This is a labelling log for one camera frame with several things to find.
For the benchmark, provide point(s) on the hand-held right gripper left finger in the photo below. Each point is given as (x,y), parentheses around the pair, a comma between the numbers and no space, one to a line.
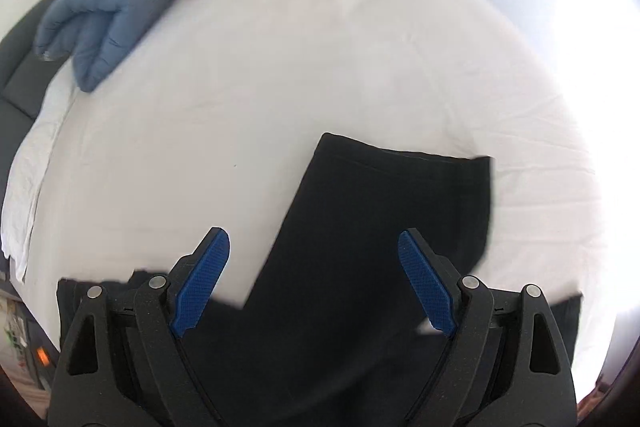
(202,277)

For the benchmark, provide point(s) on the blue rolled duvet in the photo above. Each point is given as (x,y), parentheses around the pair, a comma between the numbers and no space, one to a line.
(120,2)

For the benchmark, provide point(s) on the cluttered bedside shelf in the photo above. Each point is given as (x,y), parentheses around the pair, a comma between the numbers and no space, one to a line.
(25,337)

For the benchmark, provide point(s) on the white pillow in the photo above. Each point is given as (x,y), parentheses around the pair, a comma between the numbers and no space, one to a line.
(30,177)

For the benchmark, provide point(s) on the grey padded headboard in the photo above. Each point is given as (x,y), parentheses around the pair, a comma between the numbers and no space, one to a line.
(20,67)

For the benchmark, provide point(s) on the black pants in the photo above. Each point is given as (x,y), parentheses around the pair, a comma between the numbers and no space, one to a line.
(360,217)

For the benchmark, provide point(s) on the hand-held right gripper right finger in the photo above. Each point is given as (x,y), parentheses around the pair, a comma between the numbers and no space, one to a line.
(425,279)

